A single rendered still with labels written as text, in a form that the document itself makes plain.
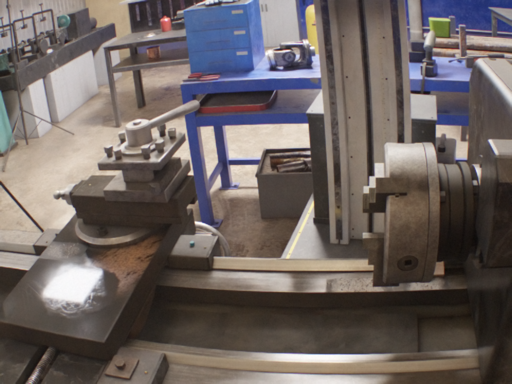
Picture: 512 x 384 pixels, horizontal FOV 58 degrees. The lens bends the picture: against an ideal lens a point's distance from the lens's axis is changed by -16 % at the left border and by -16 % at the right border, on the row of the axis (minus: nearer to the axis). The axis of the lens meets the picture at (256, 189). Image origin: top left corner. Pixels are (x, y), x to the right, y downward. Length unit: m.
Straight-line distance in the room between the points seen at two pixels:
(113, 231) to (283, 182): 1.84
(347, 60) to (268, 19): 5.70
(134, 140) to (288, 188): 1.91
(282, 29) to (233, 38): 4.79
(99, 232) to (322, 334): 0.58
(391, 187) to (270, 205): 2.30
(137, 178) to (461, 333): 0.85
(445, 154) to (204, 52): 1.46
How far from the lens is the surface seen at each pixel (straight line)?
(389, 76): 1.94
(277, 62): 2.85
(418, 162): 0.87
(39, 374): 1.08
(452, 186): 0.89
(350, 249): 2.24
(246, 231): 3.04
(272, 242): 2.92
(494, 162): 0.70
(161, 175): 1.19
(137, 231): 1.27
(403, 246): 0.84
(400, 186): 0.83
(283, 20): 7.62
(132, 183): 1.24
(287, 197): 3.06
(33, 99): 5.48
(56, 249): 1.34
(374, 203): 0.87
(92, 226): 1.34
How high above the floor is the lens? 1.57
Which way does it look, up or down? 27 degrees down
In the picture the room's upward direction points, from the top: 7 degrees counter-clockwise
